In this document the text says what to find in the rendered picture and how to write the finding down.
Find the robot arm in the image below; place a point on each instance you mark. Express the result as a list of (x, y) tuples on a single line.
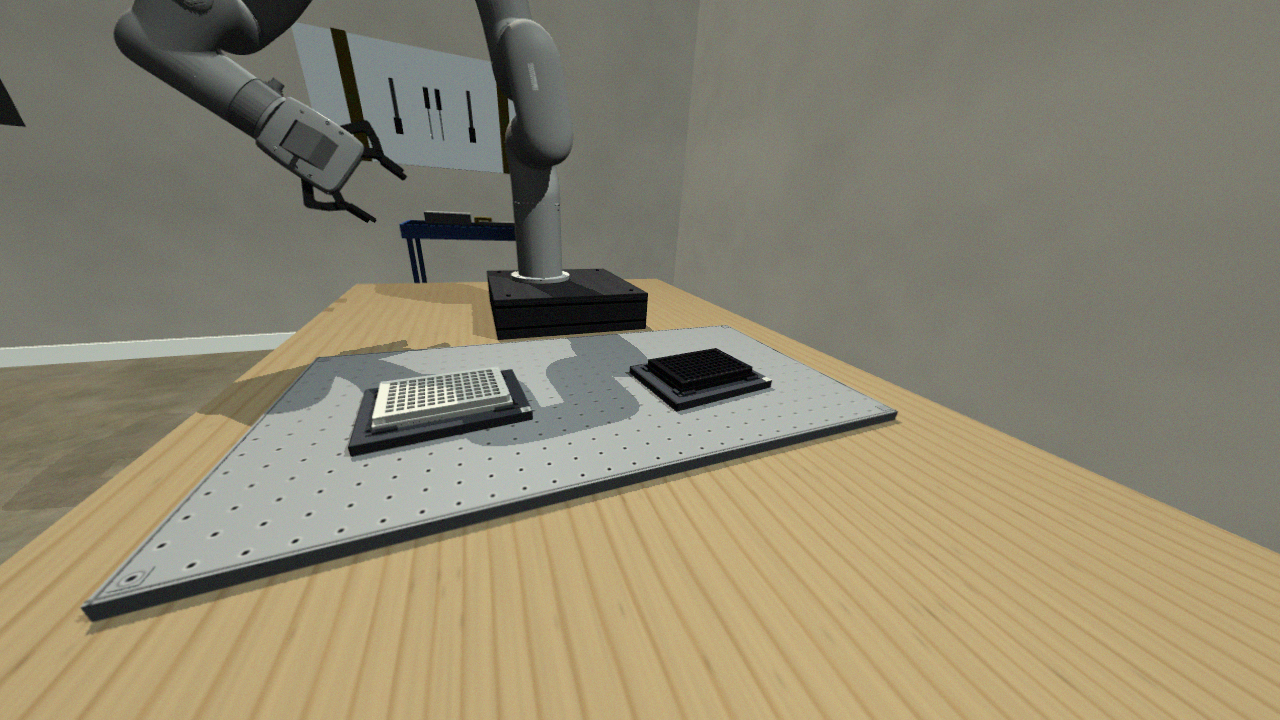
[(180, 42)]

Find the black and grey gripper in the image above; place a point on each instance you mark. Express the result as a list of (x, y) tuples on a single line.
[(275, 123)]

